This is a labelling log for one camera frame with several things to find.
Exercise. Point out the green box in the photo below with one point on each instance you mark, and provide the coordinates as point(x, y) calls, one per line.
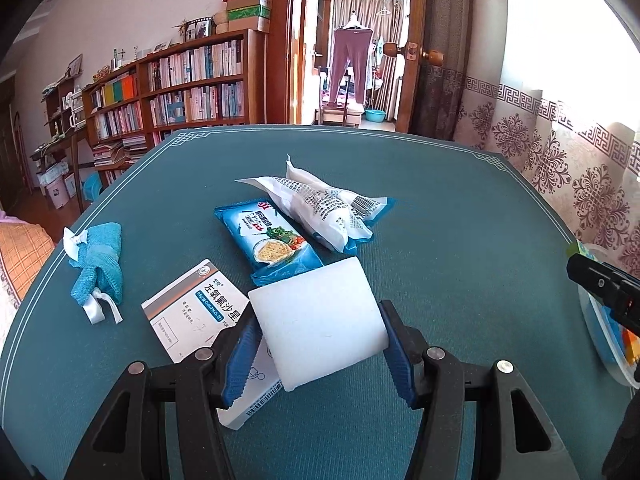
point(248, 10)

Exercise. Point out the brown patterned curtain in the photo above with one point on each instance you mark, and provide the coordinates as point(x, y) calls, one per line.
point(440, 110)

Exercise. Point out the wooden stool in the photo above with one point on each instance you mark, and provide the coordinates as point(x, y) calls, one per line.
point(340, 115)

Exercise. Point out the small picture frame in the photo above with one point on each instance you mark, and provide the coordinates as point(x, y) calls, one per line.
point(161, 46)

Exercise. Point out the orange plaid bedding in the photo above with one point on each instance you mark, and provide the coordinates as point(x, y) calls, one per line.
point(25, 255)

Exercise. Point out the hanging pink pants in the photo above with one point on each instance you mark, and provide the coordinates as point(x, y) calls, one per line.
point(345, 60)

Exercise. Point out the wooden door with knobs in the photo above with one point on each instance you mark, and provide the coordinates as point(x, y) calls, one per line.
point(412, 90)

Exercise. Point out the blue plastic basin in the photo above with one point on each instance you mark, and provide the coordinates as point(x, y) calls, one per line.
point(375, 115)

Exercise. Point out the light blue cracker packet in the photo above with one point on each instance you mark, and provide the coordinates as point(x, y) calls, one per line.
point(270, 240)

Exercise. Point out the low wooden bookshelf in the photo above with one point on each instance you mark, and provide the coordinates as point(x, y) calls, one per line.
point(90, 120)

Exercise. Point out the white purple patterned curtain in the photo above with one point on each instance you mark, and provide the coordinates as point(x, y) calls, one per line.
point(550, 160)

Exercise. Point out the light blue plastic stool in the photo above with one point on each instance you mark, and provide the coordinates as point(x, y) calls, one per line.
point(91, 187)

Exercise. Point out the pink plastic bin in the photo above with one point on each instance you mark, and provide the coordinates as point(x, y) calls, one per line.
point(56, 191)

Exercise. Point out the yellow orange toy block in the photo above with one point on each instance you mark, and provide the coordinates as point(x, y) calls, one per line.
point(632, 347)

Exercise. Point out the wooden door frame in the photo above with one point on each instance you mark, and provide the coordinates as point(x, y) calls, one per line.
point(282, 60)

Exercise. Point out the white medicine box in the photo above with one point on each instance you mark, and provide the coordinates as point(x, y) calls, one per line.
point(190, 305)

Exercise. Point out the white sponge with black layer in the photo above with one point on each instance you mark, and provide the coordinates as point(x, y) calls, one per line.
point(320, 320)

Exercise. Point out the teal cloth with white ribbon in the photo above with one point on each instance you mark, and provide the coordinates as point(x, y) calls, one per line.
point(100, 260)

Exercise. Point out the wooden bookshelf with books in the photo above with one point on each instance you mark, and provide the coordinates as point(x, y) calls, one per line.
point(200, 65)

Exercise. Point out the cardboard box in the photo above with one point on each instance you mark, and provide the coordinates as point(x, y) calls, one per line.
point(248, 25)

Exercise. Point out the tall wooden bookshelf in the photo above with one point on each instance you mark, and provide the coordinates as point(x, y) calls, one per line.
point(255, 85)

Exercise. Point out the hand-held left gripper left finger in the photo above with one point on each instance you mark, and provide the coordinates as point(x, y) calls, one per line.
point(239, 360)

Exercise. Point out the leaning picture frame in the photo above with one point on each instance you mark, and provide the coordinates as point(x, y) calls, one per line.
point(75, 66)

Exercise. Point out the wooden display rack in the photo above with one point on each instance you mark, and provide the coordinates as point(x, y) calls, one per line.
point(75, 150)

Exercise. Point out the dark photo frame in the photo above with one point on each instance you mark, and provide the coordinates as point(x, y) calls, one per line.
point(198, 29)

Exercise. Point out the clear plastic container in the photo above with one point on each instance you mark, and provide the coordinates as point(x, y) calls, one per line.
point(605, 360)

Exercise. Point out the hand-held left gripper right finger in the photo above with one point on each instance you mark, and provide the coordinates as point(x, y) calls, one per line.
point(400, 360)

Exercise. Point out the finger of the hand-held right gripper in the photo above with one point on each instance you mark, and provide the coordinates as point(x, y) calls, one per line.
point(600, 280)

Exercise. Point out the woven jar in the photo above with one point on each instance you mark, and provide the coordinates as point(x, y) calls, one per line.
point(221, 24)

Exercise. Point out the white printed packet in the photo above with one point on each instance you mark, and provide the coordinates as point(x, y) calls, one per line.
point(320, 205)

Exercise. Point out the beige curtain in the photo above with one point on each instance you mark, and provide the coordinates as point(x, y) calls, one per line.
point(390, 20)

